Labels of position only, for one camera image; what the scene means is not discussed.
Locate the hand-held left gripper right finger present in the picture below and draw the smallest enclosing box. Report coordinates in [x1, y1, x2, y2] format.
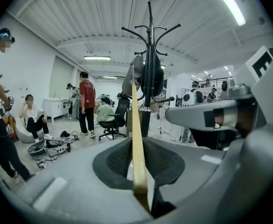
[140, 128, 273, 224]

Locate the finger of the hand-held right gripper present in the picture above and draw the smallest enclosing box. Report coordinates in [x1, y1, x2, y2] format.
[165, 94, 252, 129]

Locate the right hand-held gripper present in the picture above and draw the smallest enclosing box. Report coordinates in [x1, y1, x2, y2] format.
[189, 45, 273, 151]

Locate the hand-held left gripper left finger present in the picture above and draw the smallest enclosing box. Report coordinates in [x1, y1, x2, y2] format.
[12, 137, 154, 224]

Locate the wooden stick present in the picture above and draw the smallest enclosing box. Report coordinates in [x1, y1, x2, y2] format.
[129, 64, 151, 214]

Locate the white round backpack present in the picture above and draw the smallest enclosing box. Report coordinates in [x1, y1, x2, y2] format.
[182, 91, 196, 107]

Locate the black hanging bag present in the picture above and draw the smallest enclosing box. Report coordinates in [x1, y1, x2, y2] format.
[140, 52, 165, 98]

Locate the grey open equipment case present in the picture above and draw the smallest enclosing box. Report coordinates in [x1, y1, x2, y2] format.
[28, 138, 72, 157]

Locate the brown wooden desk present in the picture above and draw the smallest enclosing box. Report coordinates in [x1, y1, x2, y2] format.
[126, 108, 146, 137]

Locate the black office chair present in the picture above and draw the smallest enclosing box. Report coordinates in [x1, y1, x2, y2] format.
[98, 98, 130, 141]

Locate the grey hanging bag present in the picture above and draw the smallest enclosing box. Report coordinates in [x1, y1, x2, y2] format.
[121, 55, 144, 93]

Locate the green garment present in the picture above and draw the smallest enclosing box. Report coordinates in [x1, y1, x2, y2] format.
[96, 104, 115, 123]

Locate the grey beanbag seat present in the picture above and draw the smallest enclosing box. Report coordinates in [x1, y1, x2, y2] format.
[14, 118, 45, 144]

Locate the white cabinet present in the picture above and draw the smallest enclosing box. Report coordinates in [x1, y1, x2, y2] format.
[42, 98, 70, 123]

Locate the black coat rack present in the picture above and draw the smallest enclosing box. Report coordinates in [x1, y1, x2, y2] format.
[117, 0, 182, 138]

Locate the ceiling tube light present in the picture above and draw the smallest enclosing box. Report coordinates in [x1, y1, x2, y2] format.
[210, 0, 246, 27]
[84, 56, 111, 61]

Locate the silver fisheye camera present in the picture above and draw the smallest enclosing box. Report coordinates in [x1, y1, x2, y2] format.
[221, 77, 235, 98]

